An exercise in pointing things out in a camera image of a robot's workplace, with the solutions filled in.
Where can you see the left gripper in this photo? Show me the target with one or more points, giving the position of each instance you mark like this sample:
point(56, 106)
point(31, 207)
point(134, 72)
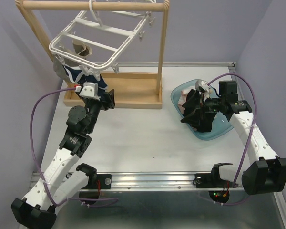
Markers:
point(109, 103)

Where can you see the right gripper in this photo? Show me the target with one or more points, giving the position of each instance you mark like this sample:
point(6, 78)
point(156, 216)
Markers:
point(193, 100)

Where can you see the black underwear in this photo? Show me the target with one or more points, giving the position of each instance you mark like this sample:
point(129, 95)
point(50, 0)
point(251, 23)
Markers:
point(205, 125)

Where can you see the light pink underwear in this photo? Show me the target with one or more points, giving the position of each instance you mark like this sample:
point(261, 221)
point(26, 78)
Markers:
point(183, 96)

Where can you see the navy underwear white trim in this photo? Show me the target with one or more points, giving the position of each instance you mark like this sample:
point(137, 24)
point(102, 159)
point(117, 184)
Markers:
point(78, 76)

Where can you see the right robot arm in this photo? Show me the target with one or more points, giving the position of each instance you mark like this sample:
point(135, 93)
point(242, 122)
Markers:
point(239, 114)

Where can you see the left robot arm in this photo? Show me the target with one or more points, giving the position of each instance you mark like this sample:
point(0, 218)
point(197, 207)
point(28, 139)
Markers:
point(39, 208)

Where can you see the white plastic clip hanger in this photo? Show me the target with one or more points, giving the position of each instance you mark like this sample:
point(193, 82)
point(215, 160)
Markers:
point(94, 40)

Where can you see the wooden clothes rack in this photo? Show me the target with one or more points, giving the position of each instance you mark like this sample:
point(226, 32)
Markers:
point(132, 89)

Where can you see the teal plastic basin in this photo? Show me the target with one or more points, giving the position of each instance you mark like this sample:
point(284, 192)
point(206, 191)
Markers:
point(220, 124)

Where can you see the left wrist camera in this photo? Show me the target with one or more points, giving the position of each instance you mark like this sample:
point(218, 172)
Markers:
point(89, 90)

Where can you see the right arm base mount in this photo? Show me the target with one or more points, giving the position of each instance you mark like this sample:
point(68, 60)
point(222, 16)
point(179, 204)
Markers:
point(220, 176)

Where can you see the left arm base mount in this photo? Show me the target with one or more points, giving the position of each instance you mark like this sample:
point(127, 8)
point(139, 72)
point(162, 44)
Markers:
point(102, 181)

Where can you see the aluminium mounting rail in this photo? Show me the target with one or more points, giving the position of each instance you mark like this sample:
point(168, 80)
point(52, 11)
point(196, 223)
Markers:
point(143, 180)

